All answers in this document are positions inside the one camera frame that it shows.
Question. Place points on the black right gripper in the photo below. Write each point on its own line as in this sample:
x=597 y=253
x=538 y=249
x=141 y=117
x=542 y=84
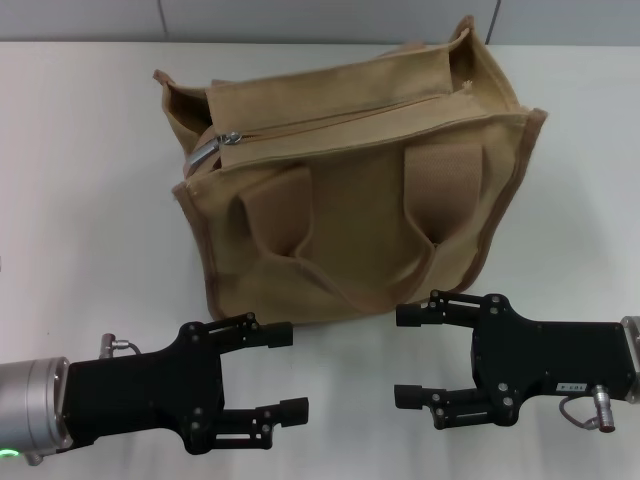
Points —
x=550 y=355

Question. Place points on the khaki canvas food bag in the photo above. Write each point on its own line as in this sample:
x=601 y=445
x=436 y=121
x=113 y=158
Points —
x=350 y=200

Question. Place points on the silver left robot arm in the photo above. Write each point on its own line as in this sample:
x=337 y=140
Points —
x=30 y=395

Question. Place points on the silver metal zipper pull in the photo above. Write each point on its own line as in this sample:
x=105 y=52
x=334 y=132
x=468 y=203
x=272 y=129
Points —
x=200 y=155

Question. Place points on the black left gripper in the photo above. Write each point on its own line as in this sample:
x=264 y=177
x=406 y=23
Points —
x=145 y=390

